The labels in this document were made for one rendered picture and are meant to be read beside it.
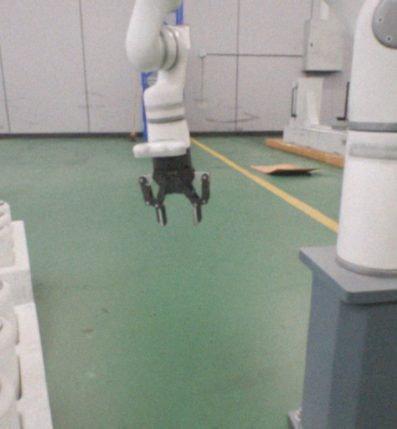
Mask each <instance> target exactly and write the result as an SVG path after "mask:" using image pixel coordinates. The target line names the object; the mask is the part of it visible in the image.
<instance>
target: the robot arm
mask: <svg viewBox="0 0 397 429"><path fill-rule="evenodd" d="M323 1H324V2H325V3H326V4H327V5H328V6H329V7H330V9H331V10H332V11H333V12H334V14H335V15H336V16H337V17H338V18H339V20H340V21H341V23H342V24H343V26H344V27H345V28H346V29H347V31H348V33H349V34H351V36H352V37H353V39H354V46H353V67H352V79H350V89H349V101H348V135H347V145H346V155H345V165H344V174H343V192H342V193H341V203H340V212H339V221H338V239H337V246H336V262H337V263H338V264H339V266H340V267H342V268H344V269H346V270H348V271H351V272H355V273H358V274H361V275H365V276H371V277H377V278H397V0H323ZM182 2H183V0H136V2H135V5H134V9H133V13H132V16H131V22H130V25H129V29H128V32H127V36H126V52H127V57H128V59H129V62H130V63H131V65H132V67H133V68H134V69H137V70H139V72H142V73H149V72H155V70H159V75H157V82H156V84H155V85H154V86H152V87H150V88H149V89H147V90H145V91H144V96H143V97H144V106H145V112H146V118H147V124H148V138H149V143H143V144H137V145H136V146H134V148H133V153H134V157H136V158H148V157H152V167H153V172H152V174H150V175H147V174H143V175H142V176H141V177H140V178H139V183H140V187H141V190H142V195H143V199H144V202H145V205H151V206H153V207H155V210H156V216H157V221H158V223H161V226H165V224H166V223H167V217H166V211H165V205H163V202H164V200H165V196H166V194H174V193H176V194H185V196H186V198H187V199H188V200H189V201H190V203H191V204H192V205H193V208H192V211H193V217H194V225H199V223H200V222H201V219H202V210H201V205H202V204H207V203H208V202H209V200H210V171H209V170H206V171H205V172H196V170H195V169H194V167H193V165H192V157H191V148H190V141H189V133H188V124H187V121H186V115H185V108H184V99H183V90H184V85H185V76H186V69H187V61H188V49H187V45H186V41H185V39H184V36H183V34H181V33H180V31H179V30H178V29H176V27H174V26H171V25H162V23H163V20H164V19H165V16H166V15H167V14H168V13H171V12H174V11H176V10H178V9H179V8H180V5H181V3H182ZM195 178H197V179H198V182H199V183H201V198H200V197H199V195H198V194H197V191H196V188H195V187H194V186H193V184H192V182H193V181H194V179H195ZM152 180H153V181H154V182H155V183H156V184H158V186H159V187H160V189H159V191H158V194H157V198H156V199H154V195H153V192H152V186H151V184H152Z"/></svg>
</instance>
